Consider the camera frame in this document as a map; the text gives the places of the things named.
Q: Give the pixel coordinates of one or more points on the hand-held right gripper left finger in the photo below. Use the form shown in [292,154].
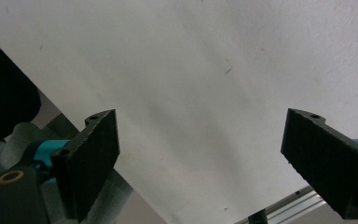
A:
[87,161]

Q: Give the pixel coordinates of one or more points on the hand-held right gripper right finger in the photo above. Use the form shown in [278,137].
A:
[329,168]

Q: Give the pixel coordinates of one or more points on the aluminium frame rail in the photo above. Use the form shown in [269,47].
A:
[295,202]

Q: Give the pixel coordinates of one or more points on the black rail bracket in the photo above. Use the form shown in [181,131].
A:
[258,217]

